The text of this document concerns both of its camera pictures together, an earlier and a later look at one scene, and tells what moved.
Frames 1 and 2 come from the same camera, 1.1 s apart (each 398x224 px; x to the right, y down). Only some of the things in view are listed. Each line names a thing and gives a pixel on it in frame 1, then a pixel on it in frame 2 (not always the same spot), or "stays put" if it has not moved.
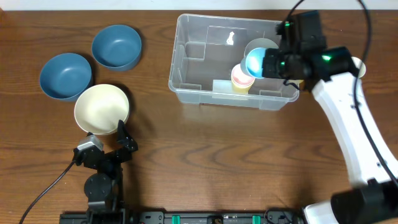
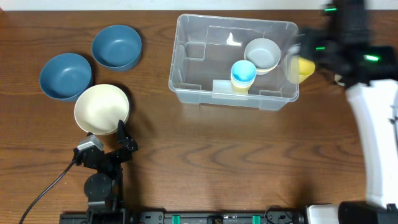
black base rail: (195, 216) stays put
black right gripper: (272, 70) -> (311, 42)
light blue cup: (254, 61) -> (244, 71)
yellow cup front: (240, 90) stays put
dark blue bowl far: (117, 47) stays put
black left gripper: (125, 139) stays put
